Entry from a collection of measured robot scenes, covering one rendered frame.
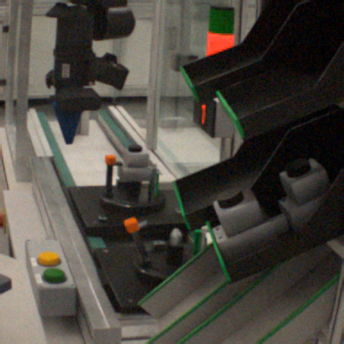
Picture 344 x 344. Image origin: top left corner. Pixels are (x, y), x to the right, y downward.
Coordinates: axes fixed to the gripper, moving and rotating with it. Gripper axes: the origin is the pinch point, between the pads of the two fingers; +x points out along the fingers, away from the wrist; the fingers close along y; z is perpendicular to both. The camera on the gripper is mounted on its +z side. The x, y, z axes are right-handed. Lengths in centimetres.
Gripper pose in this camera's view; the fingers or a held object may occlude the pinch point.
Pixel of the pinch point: (69, 122)
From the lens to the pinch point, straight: 118.8
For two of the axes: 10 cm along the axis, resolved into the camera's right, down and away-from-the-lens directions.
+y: -2.6, -3.2, 9.1
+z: 9.6, -0.3, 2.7
